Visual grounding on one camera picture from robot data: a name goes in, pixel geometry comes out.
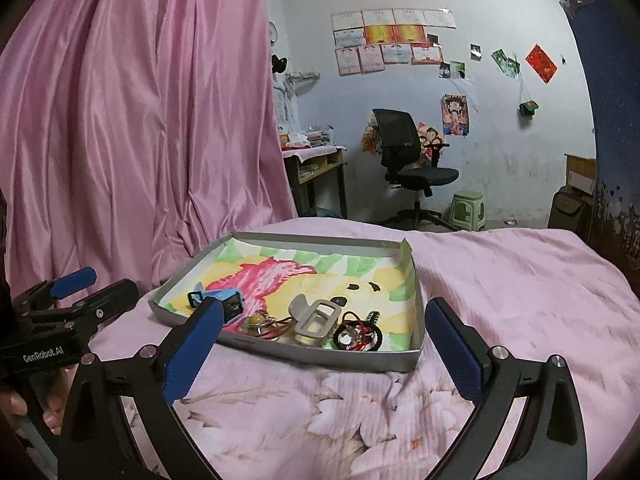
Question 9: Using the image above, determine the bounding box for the black office chair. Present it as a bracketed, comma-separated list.
[371, 108, 460, 232]

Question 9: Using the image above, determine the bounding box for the pink satin curtain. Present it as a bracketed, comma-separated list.
[0, 0, 301, 306]

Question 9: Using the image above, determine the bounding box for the colourful drawing paper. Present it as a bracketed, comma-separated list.
[170, 240, 418, 351]

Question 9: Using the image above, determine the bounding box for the person's left hand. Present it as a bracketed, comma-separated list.
[0, 366, 71, 436]

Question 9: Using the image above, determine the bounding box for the green wall photo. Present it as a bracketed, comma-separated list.
[491, 49, 521, 78]

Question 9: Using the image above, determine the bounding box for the blue watch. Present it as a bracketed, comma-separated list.
[188, 283, 244, 330]

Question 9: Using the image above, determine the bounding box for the pile of books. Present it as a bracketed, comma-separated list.
[280, 127, 333, 150]

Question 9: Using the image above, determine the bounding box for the yellow bead keychain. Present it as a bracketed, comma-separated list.
[239, 311, 296, 343]

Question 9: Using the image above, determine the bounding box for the pink floral bedsheet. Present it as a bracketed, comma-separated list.
[85, 215, 640, 480]

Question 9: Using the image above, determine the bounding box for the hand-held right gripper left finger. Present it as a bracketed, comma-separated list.
[57, 298, 226, 480]

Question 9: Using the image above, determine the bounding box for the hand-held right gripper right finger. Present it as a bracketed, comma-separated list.
[424, 296, 588, 480]

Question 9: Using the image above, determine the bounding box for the wooden desk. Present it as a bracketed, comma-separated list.
[282, 145, 348, 219]

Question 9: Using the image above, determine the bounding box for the red paper square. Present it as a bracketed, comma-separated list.
[525, 44, 558, 84]

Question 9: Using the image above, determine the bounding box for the blue printed curtain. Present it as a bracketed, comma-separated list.
[560, 0, 640, 281]

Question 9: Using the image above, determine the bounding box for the group of wall certificates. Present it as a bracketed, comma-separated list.
[331, 7, 458, 77]

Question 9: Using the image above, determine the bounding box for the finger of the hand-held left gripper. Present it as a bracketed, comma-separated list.
[11, 267, 98, 311]
[65, 279, 140, 333]

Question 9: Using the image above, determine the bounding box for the dark bag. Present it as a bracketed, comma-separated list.
[547, 186, 596, 231]

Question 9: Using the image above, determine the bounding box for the white hanging cloth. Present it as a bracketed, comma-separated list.
[274, 75, 301, 128]

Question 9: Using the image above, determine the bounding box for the cartoon wall poster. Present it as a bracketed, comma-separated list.
[440, 93, 472, 137]

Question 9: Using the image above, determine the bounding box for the green plastic stool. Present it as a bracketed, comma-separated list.
[447, 190, 487, 232]

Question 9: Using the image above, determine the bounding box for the colourful cartoon picture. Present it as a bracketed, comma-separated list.
[361, 112, 446, 167]

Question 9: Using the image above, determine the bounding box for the red black bracelet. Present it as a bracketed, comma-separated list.
[332, 311, 383, 353]

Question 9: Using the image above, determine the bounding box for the clear bracelet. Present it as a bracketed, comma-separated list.
[334, 324, 366, 351]

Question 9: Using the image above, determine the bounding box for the grey cardboard tray box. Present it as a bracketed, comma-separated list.
[148, 231, 427, 373]

